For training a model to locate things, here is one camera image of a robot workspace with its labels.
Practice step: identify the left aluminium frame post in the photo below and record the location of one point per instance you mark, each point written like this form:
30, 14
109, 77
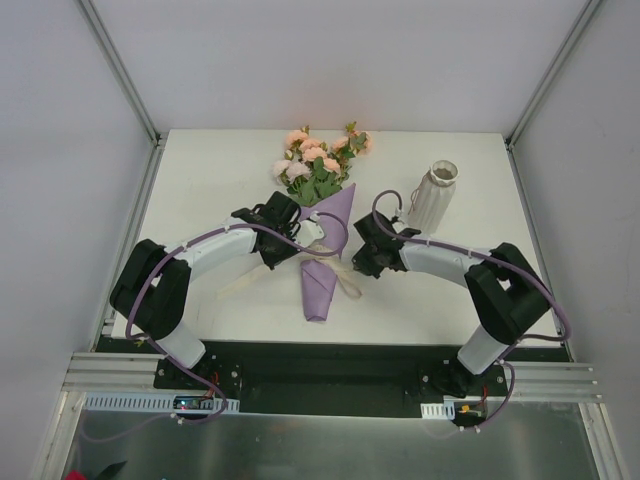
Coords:
113, 59

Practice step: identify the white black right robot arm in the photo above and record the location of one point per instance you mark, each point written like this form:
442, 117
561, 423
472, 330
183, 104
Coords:
507, 294

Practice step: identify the aluminium frame post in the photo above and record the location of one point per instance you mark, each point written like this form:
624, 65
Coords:
113, 59
559, 61

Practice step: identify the right aluminium frame post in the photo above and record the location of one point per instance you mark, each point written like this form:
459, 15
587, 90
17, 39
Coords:
559, 61

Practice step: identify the red object at bottom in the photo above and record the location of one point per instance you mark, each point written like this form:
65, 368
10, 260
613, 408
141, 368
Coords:
75, 475

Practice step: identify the right slotted cable duct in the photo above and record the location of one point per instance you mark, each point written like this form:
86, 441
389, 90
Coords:
453, 409

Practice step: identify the left slotted cable duct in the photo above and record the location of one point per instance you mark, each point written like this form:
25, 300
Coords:
159, 403

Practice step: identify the white ribbed ceramic vase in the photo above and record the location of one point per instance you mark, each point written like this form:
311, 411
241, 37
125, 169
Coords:
431, 199

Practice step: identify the aluminium side rail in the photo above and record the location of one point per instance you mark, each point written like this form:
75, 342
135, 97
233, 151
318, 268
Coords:
561, 320
132, 227

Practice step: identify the aluminium front frame rail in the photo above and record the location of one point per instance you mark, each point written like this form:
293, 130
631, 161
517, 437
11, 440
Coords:
531, 381

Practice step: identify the right aluminium side rail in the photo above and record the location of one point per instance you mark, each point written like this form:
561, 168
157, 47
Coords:
561, 320

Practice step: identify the slotted cable duct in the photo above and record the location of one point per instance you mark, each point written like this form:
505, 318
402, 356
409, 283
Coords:
159, 403
453, 409

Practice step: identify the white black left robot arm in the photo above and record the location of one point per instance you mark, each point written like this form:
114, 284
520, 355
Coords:
152, 288

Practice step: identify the left aluminium side rail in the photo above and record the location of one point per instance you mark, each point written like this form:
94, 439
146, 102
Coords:
132, 227

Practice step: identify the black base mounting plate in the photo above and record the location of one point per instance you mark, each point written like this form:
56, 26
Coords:
376, 401

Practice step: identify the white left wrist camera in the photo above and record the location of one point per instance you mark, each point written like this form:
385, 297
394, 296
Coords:
309, 232

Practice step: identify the pink flower bouquet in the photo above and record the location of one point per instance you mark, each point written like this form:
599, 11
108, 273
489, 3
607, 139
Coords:
312, 170

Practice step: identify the purple wrapping paper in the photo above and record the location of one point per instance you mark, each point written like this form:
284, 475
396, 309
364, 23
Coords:
319, 275

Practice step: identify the cream printed ribbon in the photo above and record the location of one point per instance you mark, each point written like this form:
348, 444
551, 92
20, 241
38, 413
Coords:
344, 277

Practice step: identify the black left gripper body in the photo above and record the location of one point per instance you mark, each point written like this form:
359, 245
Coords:
288, 232

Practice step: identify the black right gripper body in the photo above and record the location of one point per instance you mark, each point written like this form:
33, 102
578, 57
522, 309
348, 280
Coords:
367, 257

